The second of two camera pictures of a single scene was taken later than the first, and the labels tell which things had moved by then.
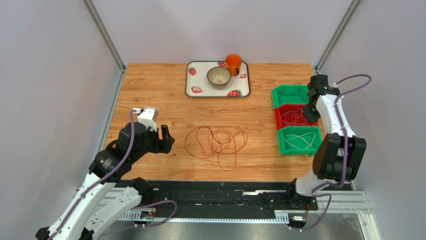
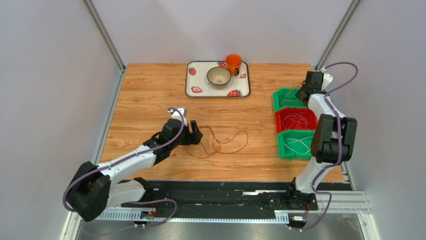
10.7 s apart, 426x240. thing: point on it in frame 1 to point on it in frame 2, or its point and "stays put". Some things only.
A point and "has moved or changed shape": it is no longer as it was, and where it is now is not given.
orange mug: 233,62 stays put
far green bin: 290,93 stays put
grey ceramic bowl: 218,77 stays put
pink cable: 294,115 has moved or changed shape
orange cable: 217,141 to 292,87
